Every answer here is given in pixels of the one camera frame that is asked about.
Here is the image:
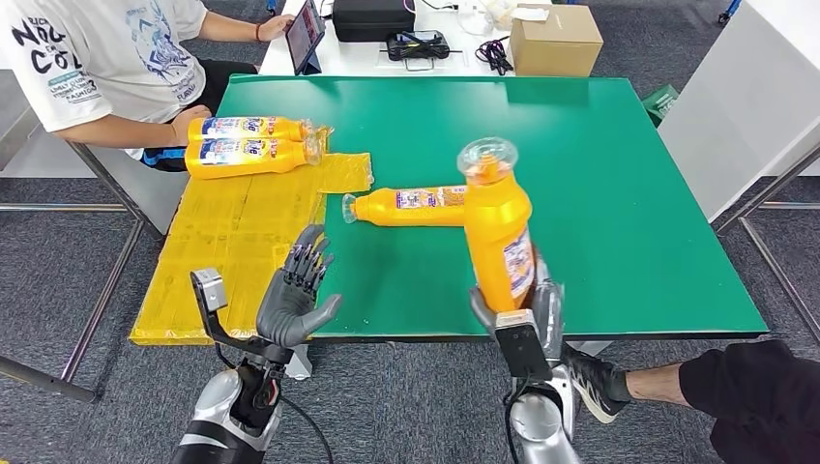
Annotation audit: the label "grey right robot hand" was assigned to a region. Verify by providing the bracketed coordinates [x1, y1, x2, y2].
[469, 249, 565, 360]

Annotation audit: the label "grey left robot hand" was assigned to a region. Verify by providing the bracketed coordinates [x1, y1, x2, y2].
[255, 223, 344, 350]

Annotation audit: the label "person's right hand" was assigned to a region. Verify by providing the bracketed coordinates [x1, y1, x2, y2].
[169, 103, 213, 149]

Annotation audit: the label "person's left hand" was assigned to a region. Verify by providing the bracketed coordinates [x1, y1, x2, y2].
[257, 14, 296, 42]

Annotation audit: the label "orange detergent bottle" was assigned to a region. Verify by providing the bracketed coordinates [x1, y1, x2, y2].
[340, 186, 469, 228]
[456, 136, 536, 315]
[187, 116, 313, 143]
[184, 135, 324, 181]

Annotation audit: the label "black tablet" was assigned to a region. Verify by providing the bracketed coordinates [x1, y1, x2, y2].
[285, 0, 327, 76]

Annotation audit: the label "white table leg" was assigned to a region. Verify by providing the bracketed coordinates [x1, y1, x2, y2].
[567, 340, 613, 358]
[284, 345, 314, 382]

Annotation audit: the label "white bench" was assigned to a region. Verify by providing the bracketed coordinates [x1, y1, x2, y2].
[64, 128, 190, 237]

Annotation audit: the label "yellow taped cardboard board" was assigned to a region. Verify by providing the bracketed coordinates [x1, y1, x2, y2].
[129, 126, 374, 347]

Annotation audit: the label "white desk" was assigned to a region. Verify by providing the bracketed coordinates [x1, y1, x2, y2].
[257, 0, 515, 78]

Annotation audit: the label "black carrying case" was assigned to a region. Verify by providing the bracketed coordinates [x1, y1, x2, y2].
[332, 0, 417, 44]

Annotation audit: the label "person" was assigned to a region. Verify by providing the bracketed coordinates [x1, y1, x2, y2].
[563, 339, 820, 464]
[0, 0, 296, 173]

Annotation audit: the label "black handheld controller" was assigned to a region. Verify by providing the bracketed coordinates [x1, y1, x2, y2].
[381, 30, 464, 72]

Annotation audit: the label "clear plastic bag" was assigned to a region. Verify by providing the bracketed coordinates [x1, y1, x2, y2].
[456, 0, 515, 37]

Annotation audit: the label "green bag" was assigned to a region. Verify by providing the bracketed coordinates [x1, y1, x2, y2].
[641, 83, 681, 128]

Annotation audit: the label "brown cardboard box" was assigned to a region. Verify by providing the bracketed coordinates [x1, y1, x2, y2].
[510, 3, 605, 78]

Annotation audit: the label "white side table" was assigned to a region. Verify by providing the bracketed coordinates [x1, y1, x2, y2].
[656, 0, 820, 222]

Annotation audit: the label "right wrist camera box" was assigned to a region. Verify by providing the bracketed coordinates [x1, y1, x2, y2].
[494, 308, 553, 382]

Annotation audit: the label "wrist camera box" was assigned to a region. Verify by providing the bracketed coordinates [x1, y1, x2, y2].
[494, 308, 553, 382]
[190, 269, 296, 366]

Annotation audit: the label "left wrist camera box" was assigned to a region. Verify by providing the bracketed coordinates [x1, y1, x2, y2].
[190, 269, 296, 366]

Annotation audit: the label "steel frame table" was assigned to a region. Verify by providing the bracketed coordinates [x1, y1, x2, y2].
[0, 70, 168, 406]

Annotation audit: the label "black cable bundle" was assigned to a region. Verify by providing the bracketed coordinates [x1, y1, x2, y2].
[475, 37, 515, 76]

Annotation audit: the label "steel table frame legs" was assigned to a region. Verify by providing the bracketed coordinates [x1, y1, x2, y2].
[711, 143, 820, 344]

